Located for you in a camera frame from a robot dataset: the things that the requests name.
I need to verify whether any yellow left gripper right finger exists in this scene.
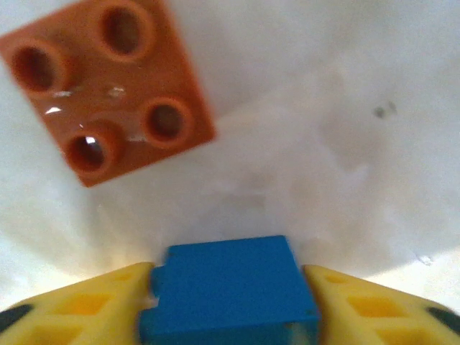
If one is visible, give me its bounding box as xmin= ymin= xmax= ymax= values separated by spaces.
xmin=303 ymin=264 xmax=460 ymax=345

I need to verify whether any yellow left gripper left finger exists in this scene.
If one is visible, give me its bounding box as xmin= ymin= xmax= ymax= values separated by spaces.
xmin=0 ymin=261 xmax=156 ymax=345

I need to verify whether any blue square lego brick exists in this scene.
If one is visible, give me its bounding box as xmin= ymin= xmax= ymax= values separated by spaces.
xmin=138 ymin=235 xmax=322 ymax=345

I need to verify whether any white container with orange legos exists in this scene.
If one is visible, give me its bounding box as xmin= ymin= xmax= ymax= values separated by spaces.
xmin=0 ymin=0 xmax=460 ymax=317

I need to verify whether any orange lego brick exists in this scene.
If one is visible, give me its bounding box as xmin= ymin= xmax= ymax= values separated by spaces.
xmin=0 ymin=0 xmax=219 ymax=188

